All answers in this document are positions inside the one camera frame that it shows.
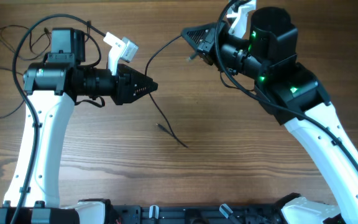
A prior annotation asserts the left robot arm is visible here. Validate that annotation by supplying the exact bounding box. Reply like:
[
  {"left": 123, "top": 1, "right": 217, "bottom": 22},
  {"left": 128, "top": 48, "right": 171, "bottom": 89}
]
[{"left": 0, "top": 28, "right": 158, "bottom": 223}]

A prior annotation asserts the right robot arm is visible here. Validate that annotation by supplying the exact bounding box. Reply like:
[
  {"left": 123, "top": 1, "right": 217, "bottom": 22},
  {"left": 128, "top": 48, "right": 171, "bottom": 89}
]
[{"left": 181, "top": 1, "right": 358, "bottom": 223}]

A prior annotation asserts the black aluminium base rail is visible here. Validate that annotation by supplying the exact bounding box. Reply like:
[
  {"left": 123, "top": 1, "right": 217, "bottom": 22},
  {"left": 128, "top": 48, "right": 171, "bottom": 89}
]
[{"left": 108, "top": 204, "right": 286, "bottom": 224}]

